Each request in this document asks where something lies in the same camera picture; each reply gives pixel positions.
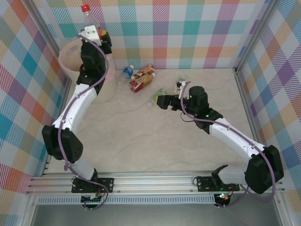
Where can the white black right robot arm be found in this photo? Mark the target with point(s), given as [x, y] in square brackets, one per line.
[232, 137]

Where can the aluminium side rail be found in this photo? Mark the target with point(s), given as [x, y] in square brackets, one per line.
[63, 99]
[247, 106]

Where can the aluminium frame post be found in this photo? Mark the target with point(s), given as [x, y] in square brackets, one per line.
[255, 35]
[49, 37]

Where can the blue label water bottle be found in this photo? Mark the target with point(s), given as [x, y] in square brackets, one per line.
[127, 71]

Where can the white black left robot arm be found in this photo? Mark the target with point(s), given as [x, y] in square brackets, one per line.
[78, 107]

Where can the crushed brown orange label bottle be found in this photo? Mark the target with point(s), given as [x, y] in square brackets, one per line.
[145, 69]

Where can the red brown label tea bottle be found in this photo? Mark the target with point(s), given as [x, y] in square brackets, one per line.
[140, 83]

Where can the pale pink waste bin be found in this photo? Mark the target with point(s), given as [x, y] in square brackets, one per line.
[68, 58]

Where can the small circuit board with light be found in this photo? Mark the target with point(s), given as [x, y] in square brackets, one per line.
[223, 197]

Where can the green circuit board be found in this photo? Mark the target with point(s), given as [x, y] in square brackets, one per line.
[92, 200]

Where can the green label clear bottle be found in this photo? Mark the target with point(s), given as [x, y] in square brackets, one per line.
[156, 96]

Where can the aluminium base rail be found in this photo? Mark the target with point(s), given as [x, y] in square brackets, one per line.
[152, 182]

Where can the red label cola bottle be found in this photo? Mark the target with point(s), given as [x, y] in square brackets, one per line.
[90, 17]

